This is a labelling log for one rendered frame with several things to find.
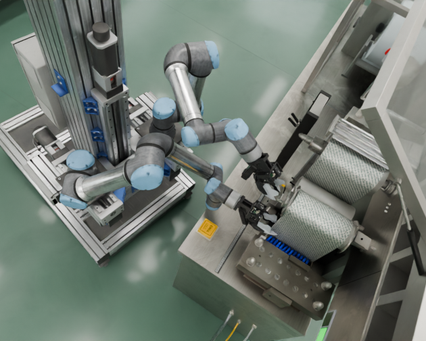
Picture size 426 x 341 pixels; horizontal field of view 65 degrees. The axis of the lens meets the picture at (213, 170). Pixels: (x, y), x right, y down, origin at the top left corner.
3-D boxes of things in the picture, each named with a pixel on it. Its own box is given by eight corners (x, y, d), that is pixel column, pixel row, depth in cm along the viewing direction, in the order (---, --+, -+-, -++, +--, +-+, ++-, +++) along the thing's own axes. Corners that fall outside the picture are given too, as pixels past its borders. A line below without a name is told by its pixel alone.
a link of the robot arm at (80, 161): (99, 162, 166) (95, 147, 154) (94, 186, 159) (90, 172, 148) (74, 159, 164) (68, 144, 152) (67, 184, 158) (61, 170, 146)
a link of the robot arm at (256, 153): (235, 155, 122) (246, 140, 126) (241, 164, 124) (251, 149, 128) (251, 154, 116) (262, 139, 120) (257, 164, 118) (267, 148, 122)
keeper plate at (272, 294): (264, 291, 150) (271, 287, 140) (282, 304, 148) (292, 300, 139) (261, 296, 148) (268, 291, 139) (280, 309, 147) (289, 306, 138)
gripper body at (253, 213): (260, 220, 138) (235, 204, 140) (255, 227, 146) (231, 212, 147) (268, 206, 142) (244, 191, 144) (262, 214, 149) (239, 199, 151)
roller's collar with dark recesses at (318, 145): (311, 141, 145) (317, 132, 139) (323, 147, 144) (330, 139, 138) (305, 150, 141) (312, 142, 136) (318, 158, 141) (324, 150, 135)
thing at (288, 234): (266, 231, 152) (280, 216, 136) (312, 261, 149) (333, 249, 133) (266, 232, 151) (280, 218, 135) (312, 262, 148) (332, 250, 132)
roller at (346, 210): (295, 183, 155) (305, 171, 145) (344, 214, 152) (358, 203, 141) (284, 203, 149) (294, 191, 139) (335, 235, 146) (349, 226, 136)
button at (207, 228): (205, 219, 162) (205, 218, 160) (217, 227, 161) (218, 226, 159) (197, 231, 159) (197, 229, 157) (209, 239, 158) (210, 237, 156)
